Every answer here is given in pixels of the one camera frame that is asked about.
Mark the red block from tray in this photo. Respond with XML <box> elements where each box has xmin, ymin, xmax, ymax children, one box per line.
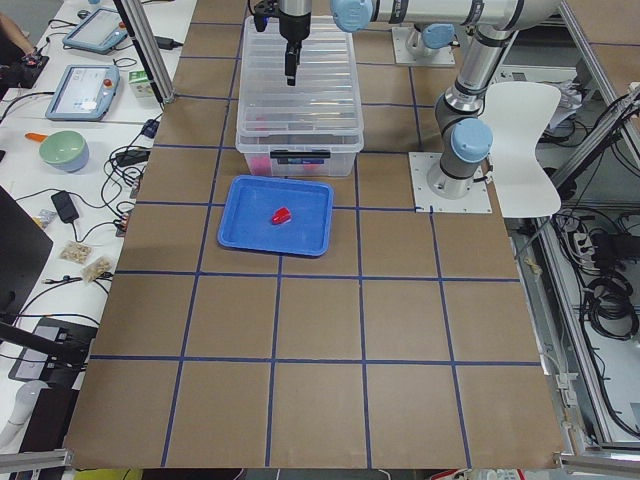
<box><xmin>271</xmin><ymin>207</ymin><xmax>292</xmax><ymax>225</ymax></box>

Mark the green white carton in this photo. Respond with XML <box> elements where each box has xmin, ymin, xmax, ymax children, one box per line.
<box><xmin>127</xmin><ymin>70</ymin><xmax>154</xmax><ymax>98</ymax></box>

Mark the toy carrot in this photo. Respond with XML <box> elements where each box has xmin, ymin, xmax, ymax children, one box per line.
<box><xmin>25</xmin><ymin>132</ymin><xmax>48</xmax><ymax>143</ymax></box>

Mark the white plastic chair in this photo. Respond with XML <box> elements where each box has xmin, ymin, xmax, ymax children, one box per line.
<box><xmin>481</xmin><ymin>81</ymin><xmax>561</xmax><ymax>218</ymax></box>

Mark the black power adapter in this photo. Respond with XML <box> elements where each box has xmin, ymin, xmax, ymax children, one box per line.
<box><xmin>51</xmin><ymin>190</ymin><xmax>79</xmax><ymax>224</ymax></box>

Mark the green and blue bowl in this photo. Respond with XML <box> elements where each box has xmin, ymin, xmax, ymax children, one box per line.
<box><xmin>39</xmin><ymin>130</ymin><xmax>89</xmax><ymax>173</ymax></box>

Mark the blue plastic tray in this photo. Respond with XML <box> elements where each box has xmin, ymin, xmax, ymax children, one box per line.
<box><xmin>217</xmin><ymin>175</ymin><xmax>334</xmax><ymax>257</ymax></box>

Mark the clear plastic box lid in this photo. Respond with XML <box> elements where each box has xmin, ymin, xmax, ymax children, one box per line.
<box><xmin>237</xmin><ymin>16</ymin><xmax>364</xmax><ymax>137</ymax></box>

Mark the clear plastic storage box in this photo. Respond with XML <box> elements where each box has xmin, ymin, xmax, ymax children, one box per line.
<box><xmin>234</xmin><ymin>14</ymin><xmax>365</xmax><ymax>179</ymax></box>

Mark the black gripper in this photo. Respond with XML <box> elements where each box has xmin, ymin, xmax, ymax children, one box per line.
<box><xmin>278</xmin><ymin>0</ymin><xmax>311</xmax><ymax>86</ymax></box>

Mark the aluminium frame post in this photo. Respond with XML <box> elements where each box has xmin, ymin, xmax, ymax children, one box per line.
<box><xmin>113</xmin><ymin>0</ymin><xmax>175</xmax><ymax>105</ymax></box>

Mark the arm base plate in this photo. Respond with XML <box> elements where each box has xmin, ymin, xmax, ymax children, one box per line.
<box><xmin>392</xmin><ymin>23</ymin><xmax>455</xmax><ymax>68</ymax></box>
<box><xmin>409</xmin><ymin>152</ymin><xmax>492</xmax><ymax>214</ymax></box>

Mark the blue teach pendant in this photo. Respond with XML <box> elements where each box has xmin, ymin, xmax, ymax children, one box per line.
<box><xmin>45</xmin><ymin>65</ymin><xmax>120</xmax><ymax>121</ymax></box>
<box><xmin>62</xmin><ymin>7</ymin><xmax>128</xmax><ymax>54</ymax></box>

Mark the red block in box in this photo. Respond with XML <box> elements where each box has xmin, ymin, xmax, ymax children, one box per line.
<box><xmin>249</xmin><ymin>156</ymin><xmax>271</xmax><ymax>176</ymax></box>

